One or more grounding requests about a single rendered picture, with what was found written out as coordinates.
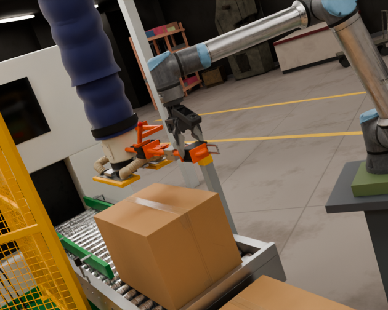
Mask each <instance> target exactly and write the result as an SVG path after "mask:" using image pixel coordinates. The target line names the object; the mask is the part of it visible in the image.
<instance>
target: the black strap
mask: <svg viewBox="0 0 388 310"><path fill-rule="evenodd" d="M138 119H139V118H138V117H137V113H134V114H133V115H132V116H131V117H129V118H127V119H125V120H123V121H121V122H118V123H116V124H113V125H109V126H107V127H103V128H100V129H94V128H93V127H92V128H91V133H92V136H93V137H94V138H99V137H105V136H107V135H111V134H114V133H117V132H120V131H122V130H124V129H127V128H129V127H131V126H133V125H134V124H136V123H137V122H138Z"/></svg>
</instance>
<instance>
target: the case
mask: <svg viewBox="0 0 388 310"><path fill-rule="evenodd" d="M93 217H94V220H95V222H96V224H97V226H98V229H99V231H100V233H101V235H102V238H103V240H104V243H105V245H106V247H107V249H108V252H109V254H110V256H111V258H112V260H113V263H114V265H115V268H116V270H117V272H118V274H119V277H120V279H121V280H122V281H123V282H125V283H126V284H128V285H130V286H131V287H132V288H134V289H136V290H137V291H139V292H140V293H142V294H144V295H145V296H147V297H148V298H150V299H151V300H153V301H154V302H156V303H158V304H159V305H161V306H162V307H164V308H166V309H167V310H179V309H180V308H182V307H183V306H185V305H186V304H187V303H189V302H190V301H191V300H193V299H194V298H196V297H197V296H198V295H199V294H201V293H202V292H204V291H205V290H206V289H207V288H209V287H210V286H212V285H213V284H215V283H216V282H217V281H218V280H220V279H221V278H223V277H224V276H225V275H226V274H228V273H229V272H230V271H232V270H233V269H235V268H236V267H237V266H239V265H240V264H242V259H241V256H240V253H239V251H238V247H237V245H236V242H235V239H234V236H233V233H232V230H231V228H230V225H229V222H228V219H227V216H226V214H225V210H224V208H223V205H222V202H221V199H220V196H219V193H215V192H211V191H203V190H199V189H192V188H184V187H180V186H172V185H164V184H160V183H154V184H152V185H150V186H148V187H146V188H144V189H142V190H140V191H139V192H137V193H135V194H133V195H131V196H129V197H127V198H125V199H124V200H122V201H120V202H118V203H117V204H115V205H112V206H111V207H109V208H107V209H105V210H103V211H102V212H100V213H98V214H96V215H94V216H93Z"/></svg>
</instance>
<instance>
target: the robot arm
mask: <svg viewBox="0 0 388 310"><path fill-rule="evenodd" d="M356 5H357V0H296V1H294V2H293V4H292V6H291V7H289V8H287V9H284V10H281V11H279V12H277V13H274V14H272V15H269V16H267V17H264V18H262V19H260V20H257V21H255V22H252V23H249V24H247V25H245V26H242V27H240V28H237V29H235V30H232V31H229V32H228V33H225V34H222V35H220V36H218V37H215V38H212V39H210V40H208V41H205V42H202V43H199V44H196V45H194V46H191V47H188V48H186V49H182V50H179V51H177V52H174V53H171V52H170V51H167V52H164V53H162V54H160V55H157V56H155V57H153V58H151V59H149V60H148V62H147V64H148V68H149V72H150V73H151V76H152V79H153V82H154V84H155V87H156V90H157V92H158V97H159V98H160V101H161V103H163V106H164V107H166V109H167V111H168V115H169V117H168V119H167V120H165V123H166V127H167V129H168V132H169V133H171V134H173V136H174V139H175V142H174V143H173V148H174V149H176V150H178V152H179V154H180V156H181V158H182V159H184V157H185V151H184V148H185V146H184V140H185V137H184V136H183V135H182V134H181V132H182V133H185V131H186V130H191V136H192V137H193V138H195V139H197V140H198V141H204V138H203V134H202V130H201V127H200V125H199V123H201V116H199V115H198V114H196V113H194V112H193V111H192V110H190V109H188V108H187V107H186V106H184V105H180V102H183V100H184V99H183V98H182V97H183V96H184V91H183V89H182V86H181V83H180V80H179V78H181V77H183V76H186V75H188V74H192V73H194V72H197V71H200V70H203V69H206V68H208V67H210V66H211V63H212V62H215V61H217V60H220V59H221V58H224V57H227V56H229V55H231V54H234V53H237V52H239V51H241V50H244V49H247V48H248V47H251V46H254V45H256V44H258V43H261V42H264V41H266V40H268V39H271V38H274V37H275V36H278V35H280V34H283V33H285V32H288V31H290V30H293V29H295V28H298V27H299V28H301V29H305V28H308V27H310V26H312V25H316V24H317V23H321V22H324V21H325V22H326V24H327V25H328V27H329V29H331V31H332V32H333V34H334V37H335V38H336V40H337V42H338V43H339V45H340V47H341V49H342V51H343V52H344V54H345V56H346V58H347V59H348V61H349V63H350V65H351V67H352V68H353V70H354V72H355V74H356V75H357V77H358V79H359V81H360V83H361V84H362V86H363V88H364V90H365V92H366V94H367V95H368V97H369V99H370V100H371V102H372V104H373V106H374V109H371V110H369V111H366V112H364V113H362V114H361V115H360V125H361V128H362V134H363V138H364V141H365V146H366V151H367V158H366V165H365V166H366V171H367V172H368V173H372V174H377V175H382V174H388V67H387V66H386V64H385V62H384V60H383V58H382V57H381V54H380V53H379V51H378V49H377V47H376V45H375V43H374V41H373V40H372V38H371V36H370V34H369V32H368V30H367V29H366V26H365V24H364V23H363V21H362V19H361V17H360V15H359V14H358V10H357V8H356Z"/></svg>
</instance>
